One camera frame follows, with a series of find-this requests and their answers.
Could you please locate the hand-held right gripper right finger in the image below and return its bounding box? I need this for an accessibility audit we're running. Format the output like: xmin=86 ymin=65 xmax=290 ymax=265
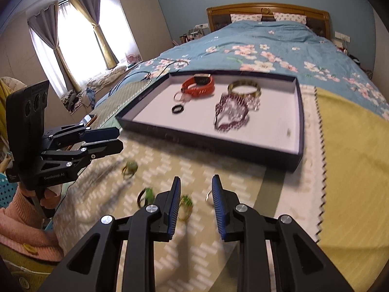
xmin=211 ymin=175 xmax=335 ymax=292

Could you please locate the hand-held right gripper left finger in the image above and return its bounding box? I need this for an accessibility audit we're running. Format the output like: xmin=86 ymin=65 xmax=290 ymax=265
xmin=61 ymin=176 xmax=183 ymax=292

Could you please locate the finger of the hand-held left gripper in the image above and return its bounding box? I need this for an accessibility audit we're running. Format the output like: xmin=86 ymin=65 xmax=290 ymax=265
xmin=41 ymin=140 xmax=124 ymax=174
xmin=43 ymin=123 xmax=121 ymax=147

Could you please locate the small pink green hair clip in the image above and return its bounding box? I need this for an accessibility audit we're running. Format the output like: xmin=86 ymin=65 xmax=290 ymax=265
xmin=122 ymin=161 xmax=139 ymax=177

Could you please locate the thin silver ring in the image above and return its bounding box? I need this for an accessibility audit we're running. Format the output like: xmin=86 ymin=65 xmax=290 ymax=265
xmin=174 ymin=91 xmax=193 ymax=103

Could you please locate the dark blue cardboard box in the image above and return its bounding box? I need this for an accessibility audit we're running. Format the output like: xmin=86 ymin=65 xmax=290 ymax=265
xmin=115 ymin=70 xmax=305 ymax=172

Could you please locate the dark red beaded bracelet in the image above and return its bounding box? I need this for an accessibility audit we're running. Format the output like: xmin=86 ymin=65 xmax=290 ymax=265
xmin=214 ymin=94 xmax=250 ymax=133

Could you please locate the orange smartwatch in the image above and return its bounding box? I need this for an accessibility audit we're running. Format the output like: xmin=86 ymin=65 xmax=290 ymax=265
xmin=181 ymin=73 xmax=216 ymax=97

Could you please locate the clear crystal bead bracelet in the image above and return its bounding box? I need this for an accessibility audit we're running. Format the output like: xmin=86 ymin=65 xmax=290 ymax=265
xmin=245 ymin=93 xmax=261 ymax=112

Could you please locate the gold bangle bracelet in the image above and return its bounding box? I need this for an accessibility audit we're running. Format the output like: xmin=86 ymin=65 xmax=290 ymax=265
xmin=227 ymin=79 xmax=262 ymax=98

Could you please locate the person's left forearm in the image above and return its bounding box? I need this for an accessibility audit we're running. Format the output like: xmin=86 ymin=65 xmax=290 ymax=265
xmin=0 ymin=185 xmax=65 ymax=263

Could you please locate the person's left hand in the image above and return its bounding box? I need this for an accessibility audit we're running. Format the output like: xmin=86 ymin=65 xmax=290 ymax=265
xmin=39 ymin=186 xmax=62 ymax=211

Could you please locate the blue patterned cloth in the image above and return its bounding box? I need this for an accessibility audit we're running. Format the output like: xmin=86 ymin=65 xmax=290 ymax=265
xmin=85 ymin=87 xmax=97 ymax=110

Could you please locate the pile of pale bedding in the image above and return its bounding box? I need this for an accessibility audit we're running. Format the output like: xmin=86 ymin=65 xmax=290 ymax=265
xmin=87 ymin=65 xmax=128 ymax=88

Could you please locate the teal plastic basket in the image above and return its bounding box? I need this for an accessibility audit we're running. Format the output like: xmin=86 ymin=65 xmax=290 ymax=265
xmin=0 ymin=172 xmax=20 ymax=212

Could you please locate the grey and yellow curtain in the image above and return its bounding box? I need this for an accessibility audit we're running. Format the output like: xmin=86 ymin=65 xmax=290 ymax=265
xmin=27 ymin=4 xmax=81 ymax=93
xmin=70 ymin=0 xmax=120 ymax=69

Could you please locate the beige built-in wardrobe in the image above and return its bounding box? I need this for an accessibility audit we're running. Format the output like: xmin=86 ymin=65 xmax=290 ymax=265
xmin=102 ymin=0 xmax=174 ymax=66

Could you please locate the bedside table with bottles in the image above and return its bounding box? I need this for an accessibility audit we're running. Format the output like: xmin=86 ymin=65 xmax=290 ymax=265
xmin=179 ymin=26 xmax=205 ymax=45

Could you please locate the patchwork patterned tablecloth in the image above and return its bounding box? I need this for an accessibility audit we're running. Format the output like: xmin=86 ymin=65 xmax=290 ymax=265
xmin=52 ymin=76 xmax=389 ymax=292

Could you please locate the bed with blue floral duvet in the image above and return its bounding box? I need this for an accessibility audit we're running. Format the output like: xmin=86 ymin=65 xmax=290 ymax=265
xmin=94 ymin=21 xmax=389 ymax=122

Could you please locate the white dotted pillow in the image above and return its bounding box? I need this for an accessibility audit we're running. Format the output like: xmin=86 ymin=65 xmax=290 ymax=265
xmin=230 ymin=13 xmax=262 ymax=24
xmin=273 ymin=12 xmax=307 ymax=24

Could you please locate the bedside table with charger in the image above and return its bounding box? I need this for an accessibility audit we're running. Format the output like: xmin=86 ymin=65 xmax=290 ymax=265
xmin=333 ymin=39 xmax=373 ymax=78

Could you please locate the wooden bed headboard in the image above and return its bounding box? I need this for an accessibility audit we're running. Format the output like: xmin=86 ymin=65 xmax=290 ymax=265
xmin=207 ymin=3 xmax=331 ymax=41

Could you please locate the black cable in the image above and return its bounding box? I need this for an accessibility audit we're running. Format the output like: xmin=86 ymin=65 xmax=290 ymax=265
xmin=109 ymin=59 xmax=190 ymax=95

